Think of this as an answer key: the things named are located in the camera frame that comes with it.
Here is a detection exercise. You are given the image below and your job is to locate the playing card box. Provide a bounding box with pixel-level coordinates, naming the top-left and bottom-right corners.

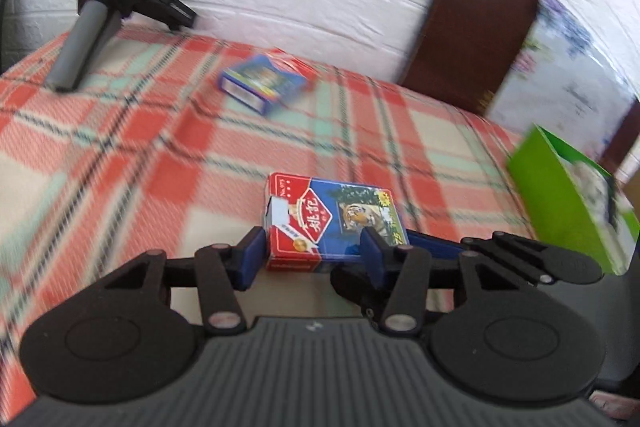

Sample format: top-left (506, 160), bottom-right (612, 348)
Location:
top-left (217, 53), bottom-right (317, 116)
top-left (262, 172), bottom-right (409, 273)

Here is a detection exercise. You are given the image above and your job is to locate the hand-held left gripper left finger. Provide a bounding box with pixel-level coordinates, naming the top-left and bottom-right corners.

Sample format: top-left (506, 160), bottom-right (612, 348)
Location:
top-left (102, 227), bottom-right (266, 336)

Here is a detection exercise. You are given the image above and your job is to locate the plaid blanket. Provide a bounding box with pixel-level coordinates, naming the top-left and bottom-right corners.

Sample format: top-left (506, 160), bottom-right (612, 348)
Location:
top-left (0, 26), bottom-right (551, 410)

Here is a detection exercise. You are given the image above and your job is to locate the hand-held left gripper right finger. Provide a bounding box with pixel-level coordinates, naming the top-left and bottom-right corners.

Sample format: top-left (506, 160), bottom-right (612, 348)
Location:
top-left (361, 227), bottom-right (538, 333)

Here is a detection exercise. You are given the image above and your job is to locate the floral plastic sheet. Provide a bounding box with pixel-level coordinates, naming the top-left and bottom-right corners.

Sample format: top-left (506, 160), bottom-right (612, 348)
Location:
top-left (486, 0), bottom-right (640, 160)

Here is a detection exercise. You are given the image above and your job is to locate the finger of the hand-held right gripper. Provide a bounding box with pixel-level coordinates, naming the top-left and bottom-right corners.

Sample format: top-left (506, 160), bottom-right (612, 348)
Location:
top-left (406, 231), bottom-right (556, 284)
top-left (331, 268), bottom-right (393, 318)

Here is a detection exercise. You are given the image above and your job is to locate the green box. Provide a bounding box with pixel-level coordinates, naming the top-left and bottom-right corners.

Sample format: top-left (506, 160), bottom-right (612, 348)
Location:
top-left (506, 123), bottom-right (640, 277)

